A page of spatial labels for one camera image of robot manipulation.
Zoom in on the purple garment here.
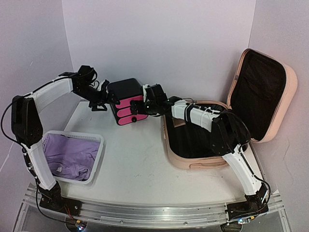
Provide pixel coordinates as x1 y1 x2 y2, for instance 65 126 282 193
42 134 100 181

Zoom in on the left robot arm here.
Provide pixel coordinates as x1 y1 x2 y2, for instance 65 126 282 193
4 65 120 192

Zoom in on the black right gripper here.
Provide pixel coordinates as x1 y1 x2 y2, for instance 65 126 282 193
130 101 157 116

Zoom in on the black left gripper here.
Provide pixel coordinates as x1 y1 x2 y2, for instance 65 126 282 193
73 84 120 111

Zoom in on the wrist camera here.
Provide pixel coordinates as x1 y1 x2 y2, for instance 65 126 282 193
98 80 110 92
141 84 151 103

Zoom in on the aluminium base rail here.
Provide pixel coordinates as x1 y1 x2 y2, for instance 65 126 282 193
12 175 292 232

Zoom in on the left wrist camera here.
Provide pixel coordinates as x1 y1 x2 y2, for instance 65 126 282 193
98 80 110 92

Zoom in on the pink hard-shell suitcase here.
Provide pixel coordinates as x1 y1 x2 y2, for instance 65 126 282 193
164 49 297 169

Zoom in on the black pink drawer organizer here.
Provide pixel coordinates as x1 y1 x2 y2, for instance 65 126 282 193
107 78 148 126

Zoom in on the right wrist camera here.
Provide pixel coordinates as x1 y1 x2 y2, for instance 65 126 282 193
141 84 151 103

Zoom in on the brown wallet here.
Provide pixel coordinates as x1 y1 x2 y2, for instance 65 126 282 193
172 118 186 128

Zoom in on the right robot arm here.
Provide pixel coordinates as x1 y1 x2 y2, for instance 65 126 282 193
130 84 271 219

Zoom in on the white perforated plastic basket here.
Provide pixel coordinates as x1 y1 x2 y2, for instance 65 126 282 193
42 130 104 185

